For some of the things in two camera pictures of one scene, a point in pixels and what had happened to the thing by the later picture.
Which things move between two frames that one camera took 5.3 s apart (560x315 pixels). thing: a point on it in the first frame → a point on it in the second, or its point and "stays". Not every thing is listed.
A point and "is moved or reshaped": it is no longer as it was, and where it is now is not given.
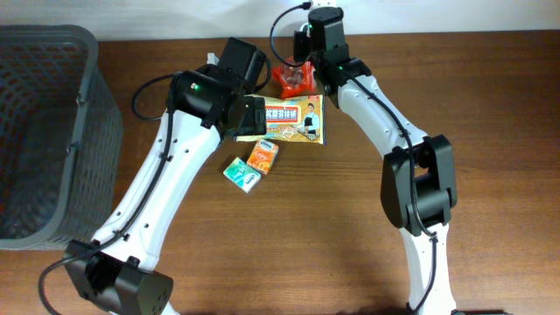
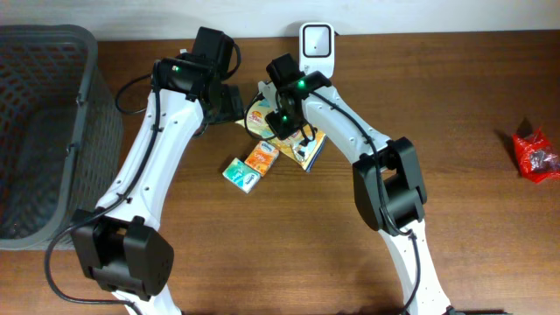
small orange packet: [263, 156] stays
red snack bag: [292, 81] is moved or reshaped
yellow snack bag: [296, 119] is moved or reshaped
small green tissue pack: [241, 175] stays
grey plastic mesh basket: [61, 138] stays
